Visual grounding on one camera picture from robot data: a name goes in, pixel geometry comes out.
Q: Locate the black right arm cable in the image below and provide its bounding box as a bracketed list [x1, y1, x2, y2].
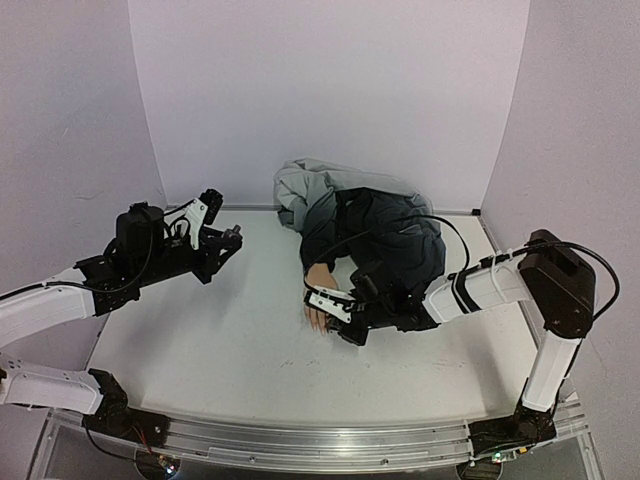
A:
[309, 213, 471, 281]

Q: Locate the mannequin hand with long nails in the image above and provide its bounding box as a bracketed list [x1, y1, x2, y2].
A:
[302, 263, 339, 335]

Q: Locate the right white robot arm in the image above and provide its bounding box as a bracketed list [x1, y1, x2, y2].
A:
[305, 230, 596, 412]

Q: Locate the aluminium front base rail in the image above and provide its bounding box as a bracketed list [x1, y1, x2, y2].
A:
[29, 399, 601, 480]

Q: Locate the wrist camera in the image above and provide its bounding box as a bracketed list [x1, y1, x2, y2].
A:
[304, 287, 358, 323]
[184, 189, 223, 250]

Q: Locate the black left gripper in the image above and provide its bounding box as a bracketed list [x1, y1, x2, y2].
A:
[135, 230, 243, 288]

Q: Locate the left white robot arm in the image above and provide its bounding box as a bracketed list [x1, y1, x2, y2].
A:
[1, 190, 243, 437]

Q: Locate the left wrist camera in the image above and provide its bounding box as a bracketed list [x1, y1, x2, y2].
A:
[184, 189, 223, 250]

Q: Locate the grey and black jacket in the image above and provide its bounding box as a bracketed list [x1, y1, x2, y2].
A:
[274, 158, 446, 290]

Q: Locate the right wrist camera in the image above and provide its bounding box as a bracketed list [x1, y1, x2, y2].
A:
[304, 287, 358, 323]

